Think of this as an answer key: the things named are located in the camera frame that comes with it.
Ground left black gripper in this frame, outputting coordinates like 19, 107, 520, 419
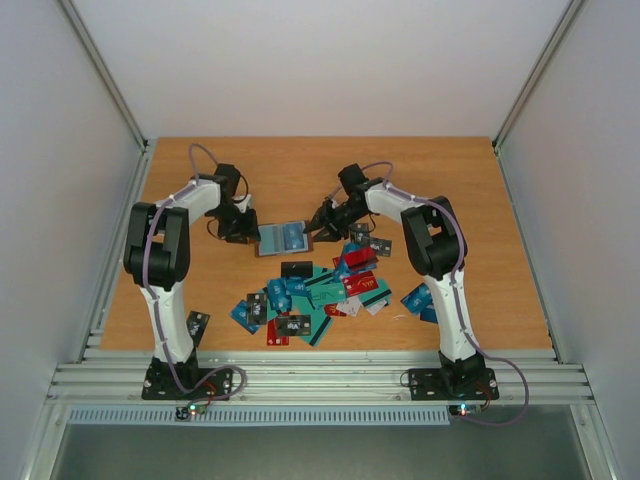
212, 203, 263, 244

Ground blue VIP chip card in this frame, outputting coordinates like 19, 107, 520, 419
282, 222, 307, 252

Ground brown leather card holder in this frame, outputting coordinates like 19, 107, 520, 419
256, 221, 313, 258

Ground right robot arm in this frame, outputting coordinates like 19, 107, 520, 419
305, 164, 477, 397

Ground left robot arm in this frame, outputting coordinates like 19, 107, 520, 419
123, 164, 260, 398

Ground black card top upper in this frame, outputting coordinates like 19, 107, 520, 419
349, 223, 371, 244

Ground black plain card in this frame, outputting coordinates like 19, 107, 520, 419
281, 261, 314, 279

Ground dark red card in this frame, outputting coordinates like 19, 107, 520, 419
339, 247, 378, 272

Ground teal card pile bottom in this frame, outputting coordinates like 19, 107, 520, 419
289, 267, 392, 317

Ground black VIP card top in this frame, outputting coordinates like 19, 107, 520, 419
362, 236, 392, 257

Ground black vip card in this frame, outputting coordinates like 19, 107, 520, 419
246, 292, 269, 325
186, 311, 210, 348
275, 315, 312, 337
362, 236, 392, 257

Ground red gold VIP card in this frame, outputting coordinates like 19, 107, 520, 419
343, 271, 379, 297

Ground blue card pile centre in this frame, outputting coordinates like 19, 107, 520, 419
267, 278, 292, 312

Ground blue card left edge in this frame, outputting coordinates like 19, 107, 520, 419
230, 300, 260, 335

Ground black VIP card far left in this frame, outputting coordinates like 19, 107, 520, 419
186, 311, 210, 348

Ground black VIP card bottom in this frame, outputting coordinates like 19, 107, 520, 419
275, 315, 312, 337

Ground blue card right upper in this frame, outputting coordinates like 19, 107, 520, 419
401, 283, 433, 315

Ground blue card far right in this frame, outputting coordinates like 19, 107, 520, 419
420, 305, 438, 324

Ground left controller board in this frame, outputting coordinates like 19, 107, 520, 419
175, 404, 208, 421

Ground controller board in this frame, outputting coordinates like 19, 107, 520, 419
175, 404, 208, 421
449, 403, 490, 417

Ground right controller board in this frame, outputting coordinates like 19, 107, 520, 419
449, 403, 490, 417

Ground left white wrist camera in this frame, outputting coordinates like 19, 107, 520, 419
233, 194, 253, 213

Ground aluminium frame rails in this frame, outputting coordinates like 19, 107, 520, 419
47, 348, 595, 405

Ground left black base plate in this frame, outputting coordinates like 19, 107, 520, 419
141, 358, 236, 401

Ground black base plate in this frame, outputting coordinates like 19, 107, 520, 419
406, 368, 500, 402
141, 358, 236, 401

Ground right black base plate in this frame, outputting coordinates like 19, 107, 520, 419
406, 368, 500, 402

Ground grey slotted cable duct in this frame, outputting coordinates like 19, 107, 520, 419
68, 405, 450, 427

